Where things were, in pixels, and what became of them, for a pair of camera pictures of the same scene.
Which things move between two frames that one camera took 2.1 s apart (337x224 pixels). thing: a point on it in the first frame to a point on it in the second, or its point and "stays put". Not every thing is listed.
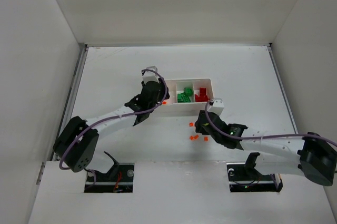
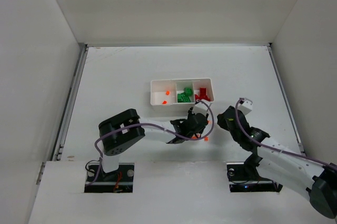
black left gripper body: [160, 91] to [198, 123]
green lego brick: [188, 91] stays put
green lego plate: [182, 98] stays put
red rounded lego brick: [202, 98] stays put
